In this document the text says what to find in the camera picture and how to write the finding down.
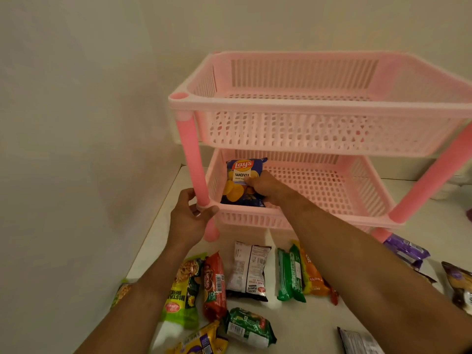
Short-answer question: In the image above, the person's right hand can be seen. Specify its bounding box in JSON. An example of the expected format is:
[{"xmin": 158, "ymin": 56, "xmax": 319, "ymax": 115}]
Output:
[{"xmin": 244, "ymin": 170, "xmax": 296, "ymax": 208}]

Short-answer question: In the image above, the person's left hand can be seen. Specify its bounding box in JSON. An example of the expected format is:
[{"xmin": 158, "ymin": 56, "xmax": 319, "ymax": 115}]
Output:
[{"xmin": 167, "ymin": 188, "xmax": 220, "ymax": 251}]

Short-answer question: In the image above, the blue potato chips packet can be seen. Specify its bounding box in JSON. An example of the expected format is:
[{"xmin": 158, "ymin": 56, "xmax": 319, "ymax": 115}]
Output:
[{"xmin": 221, "ymin": 158, "xmax": 268, "ymax": 208}]

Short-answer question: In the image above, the pink plastic two-tier rack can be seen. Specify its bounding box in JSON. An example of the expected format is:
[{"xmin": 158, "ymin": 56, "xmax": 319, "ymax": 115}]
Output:
[{"xmin": 168, "ymin": 51, "xmax": 472, "ymax": 243}]

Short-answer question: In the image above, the person's left forearm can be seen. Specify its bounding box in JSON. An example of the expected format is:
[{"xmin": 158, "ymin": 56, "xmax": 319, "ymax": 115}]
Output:
[{"xmin": 74, "ymin": 244, "xmax": 196, "ymax": 354}]

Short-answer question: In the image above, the person's right forearm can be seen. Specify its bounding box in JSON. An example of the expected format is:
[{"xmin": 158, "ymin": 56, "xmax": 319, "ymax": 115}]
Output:
[{"xmin": 278, "ymin": 190, "xmax": 472, "ymax": 354}]

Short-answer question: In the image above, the white black peanut packet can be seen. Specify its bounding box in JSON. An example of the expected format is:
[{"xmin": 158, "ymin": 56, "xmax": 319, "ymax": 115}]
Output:
[{"xmin": 226, "ymin": 241, "xmax": 272, "ymax": 302}]

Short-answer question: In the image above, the red snack packet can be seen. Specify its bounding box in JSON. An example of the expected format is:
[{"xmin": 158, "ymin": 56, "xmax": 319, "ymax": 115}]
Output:
[{"xmin": 202, "ymin": 251, "xmax": 228, "ymax": 322}]

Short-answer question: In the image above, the green yellow noodle packet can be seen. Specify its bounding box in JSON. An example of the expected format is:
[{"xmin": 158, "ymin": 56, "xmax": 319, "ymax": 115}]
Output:
[{"xmin": 160, "ymin": 253, "xmax": 207, "ymax": 330}]

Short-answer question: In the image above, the green biscuit packet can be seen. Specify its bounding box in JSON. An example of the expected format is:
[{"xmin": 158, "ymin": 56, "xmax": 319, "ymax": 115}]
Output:
[
  {"xmin": 277, "ymin": 248, "xmax": 294, "ymax": 302},
  {"xmin": 289, "ymin": 244, "xmax": 307, "ymax": 303}
]

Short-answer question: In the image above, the small green orange packet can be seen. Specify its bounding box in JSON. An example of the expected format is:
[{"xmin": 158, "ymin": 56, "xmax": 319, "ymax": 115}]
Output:
[{"xmin": 110, "ymin": 278, "xmax": 133, "ymax": 310}]

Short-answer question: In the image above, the orange snack packet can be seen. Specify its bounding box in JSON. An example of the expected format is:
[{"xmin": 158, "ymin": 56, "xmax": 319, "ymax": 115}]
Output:
[{"xmin": 293, "ymin": 240, "xmax": 331, "ymax": 296}]

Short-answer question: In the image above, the yellow purple snack packet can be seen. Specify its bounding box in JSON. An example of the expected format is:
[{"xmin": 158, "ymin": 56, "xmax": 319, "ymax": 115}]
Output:
[{"xmin": 164, "ymin": 321, "xmax": 229, "ymax": 354}]

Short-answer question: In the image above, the small red packet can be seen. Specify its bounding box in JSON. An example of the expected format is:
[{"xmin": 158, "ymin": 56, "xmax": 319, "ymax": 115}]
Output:
[{"xmin": 324, "ymin": 280, "xmax": 340, "ymax": 306}]

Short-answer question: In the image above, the grey snack packet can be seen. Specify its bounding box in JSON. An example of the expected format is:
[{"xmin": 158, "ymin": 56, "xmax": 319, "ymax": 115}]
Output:
[{"xmin": 337, "ymin": 327, "xmax": 386, "ymax": 354}]

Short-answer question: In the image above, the white object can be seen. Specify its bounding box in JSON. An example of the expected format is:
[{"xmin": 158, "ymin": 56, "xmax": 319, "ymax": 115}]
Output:
[{"xmin": 429, "ymin": 175, "xmax": 472, "ymax": 201}]

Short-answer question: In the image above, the dark gold snack packet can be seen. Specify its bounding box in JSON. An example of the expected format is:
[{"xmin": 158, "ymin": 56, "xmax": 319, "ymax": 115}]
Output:
[{"xmin": 441, "ymin": 261, "xmax": 472, "ymax": 315}]

